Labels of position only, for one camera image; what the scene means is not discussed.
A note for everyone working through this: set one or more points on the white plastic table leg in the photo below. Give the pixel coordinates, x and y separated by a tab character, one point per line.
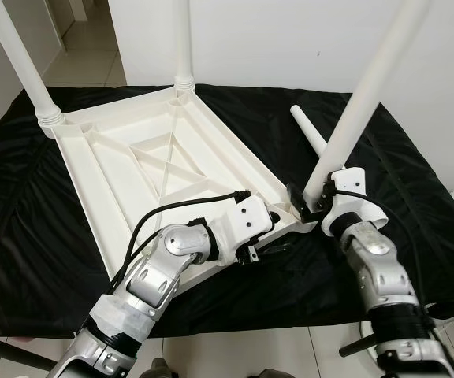
310	130
182	39
369	94
18	63

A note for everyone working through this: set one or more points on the white plastic table top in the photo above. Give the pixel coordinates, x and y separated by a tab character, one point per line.
117	181

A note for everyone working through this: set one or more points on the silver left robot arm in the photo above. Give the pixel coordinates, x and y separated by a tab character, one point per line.
156	276

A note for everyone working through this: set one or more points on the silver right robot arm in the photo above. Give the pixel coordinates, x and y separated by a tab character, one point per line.
377	268

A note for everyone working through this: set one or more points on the black table cloth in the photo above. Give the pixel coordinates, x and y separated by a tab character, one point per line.
416	260

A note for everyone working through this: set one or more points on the grey robot left foot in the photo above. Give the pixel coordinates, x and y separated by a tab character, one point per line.
158	368

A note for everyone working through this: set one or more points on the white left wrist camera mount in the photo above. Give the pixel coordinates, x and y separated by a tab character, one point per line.
247	220

